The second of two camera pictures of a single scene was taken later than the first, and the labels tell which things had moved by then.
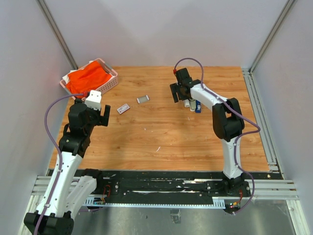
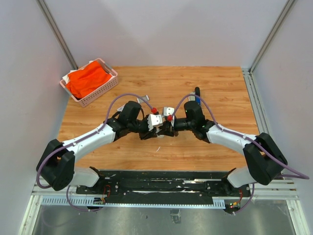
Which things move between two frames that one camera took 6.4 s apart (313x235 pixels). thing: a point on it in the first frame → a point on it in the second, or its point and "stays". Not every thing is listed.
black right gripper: (174, 89) → (168, 129)
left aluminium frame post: (48, 17) stays
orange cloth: (88, 79) stays
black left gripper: (103, 119) → (147, 134)
